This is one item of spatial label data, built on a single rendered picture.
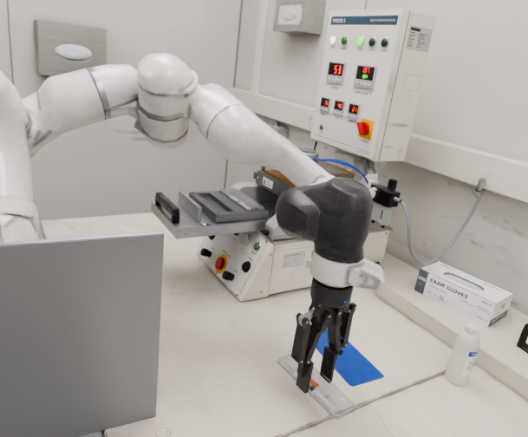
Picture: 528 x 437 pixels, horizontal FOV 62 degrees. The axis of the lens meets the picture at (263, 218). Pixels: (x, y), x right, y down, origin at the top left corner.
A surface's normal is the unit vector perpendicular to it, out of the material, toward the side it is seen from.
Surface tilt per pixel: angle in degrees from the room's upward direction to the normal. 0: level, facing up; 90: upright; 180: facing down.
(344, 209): 81
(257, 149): 111
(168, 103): 116
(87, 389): 90
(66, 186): 90
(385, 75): 90
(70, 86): 49
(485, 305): 88
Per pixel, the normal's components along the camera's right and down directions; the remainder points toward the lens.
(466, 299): -0.76, 0.14
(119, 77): 0.43, -0.36
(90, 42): 0.51, 0.35
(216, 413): 0.12, -0.93
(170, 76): 0.36, 0.13
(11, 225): 0.88, -0.44
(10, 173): 0.76, -0.34
